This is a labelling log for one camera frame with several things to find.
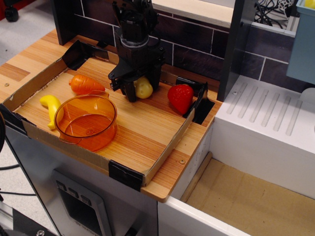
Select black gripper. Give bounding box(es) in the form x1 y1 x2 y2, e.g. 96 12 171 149
108 41 165 102

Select yellow-green toy potato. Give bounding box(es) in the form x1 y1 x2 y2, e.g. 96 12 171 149
134 76 153 99

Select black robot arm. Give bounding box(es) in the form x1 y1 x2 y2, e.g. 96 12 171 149
108 0 165 102

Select orange transparent plastic pot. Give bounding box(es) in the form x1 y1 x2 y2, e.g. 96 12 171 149
56 92 118 152

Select cardboard fence with black tape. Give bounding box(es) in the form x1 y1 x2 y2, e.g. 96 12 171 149
0 41 217 193

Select red toy strawberry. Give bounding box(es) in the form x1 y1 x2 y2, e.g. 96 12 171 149
167 84 194 115

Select orange toy carrot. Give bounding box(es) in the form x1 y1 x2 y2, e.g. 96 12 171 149
68 75 105 95

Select yellow toy banana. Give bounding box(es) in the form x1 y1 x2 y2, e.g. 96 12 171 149
39 95 64 130

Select silver toy oven front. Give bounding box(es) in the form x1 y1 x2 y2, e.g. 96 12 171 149
6 127 158 236

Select white toy sink unit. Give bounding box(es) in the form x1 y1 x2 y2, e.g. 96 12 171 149
158 77 315 236

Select black caster wheel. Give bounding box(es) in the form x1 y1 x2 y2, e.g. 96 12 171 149
4 6 19 22

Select dark left back post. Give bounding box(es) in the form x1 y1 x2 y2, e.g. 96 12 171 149
51 0 83 45

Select dark grey vertical post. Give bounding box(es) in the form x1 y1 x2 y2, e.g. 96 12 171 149
217 0 257 102

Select tangled black cables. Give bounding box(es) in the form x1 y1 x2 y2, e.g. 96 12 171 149
253 0 298 30

